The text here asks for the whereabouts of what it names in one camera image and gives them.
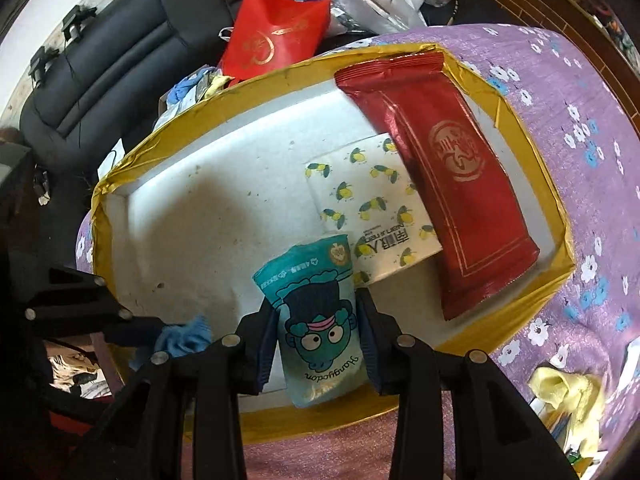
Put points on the pale blue crumpled cloth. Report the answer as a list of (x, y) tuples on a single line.
[(187, 87)]

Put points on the black clip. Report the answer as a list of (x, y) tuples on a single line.
[(75, 20), (41, 62)]

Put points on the wooden headboard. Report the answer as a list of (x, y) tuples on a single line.
[(560, 5)]

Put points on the purple floral bedsheet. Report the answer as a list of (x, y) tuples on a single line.
[(575, 160)]

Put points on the clear plastic bag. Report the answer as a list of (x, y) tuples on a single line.
[(380, 2)]

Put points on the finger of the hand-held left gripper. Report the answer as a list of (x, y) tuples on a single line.
[(107, 327)]

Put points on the dark red tissue packet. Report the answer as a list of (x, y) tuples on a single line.
[(450, 170)]

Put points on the yellow-taped cardboard box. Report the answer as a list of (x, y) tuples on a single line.
[(210, 220)]

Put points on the yellow cloth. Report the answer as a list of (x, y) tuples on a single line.
[(565, 392)]

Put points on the red gift bag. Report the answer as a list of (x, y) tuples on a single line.
[(272, 35)]

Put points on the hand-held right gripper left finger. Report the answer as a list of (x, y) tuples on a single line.
[(264, 347)]

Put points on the lemon print tissue pack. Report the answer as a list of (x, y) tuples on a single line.
[(365, 205)]

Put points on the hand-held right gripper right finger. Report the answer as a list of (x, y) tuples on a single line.
[(371, 347)]

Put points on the black leather sofa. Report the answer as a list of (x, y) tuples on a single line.
[(120, 60)]

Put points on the teal cartoon tissue packet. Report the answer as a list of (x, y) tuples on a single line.
[(315, 320)]

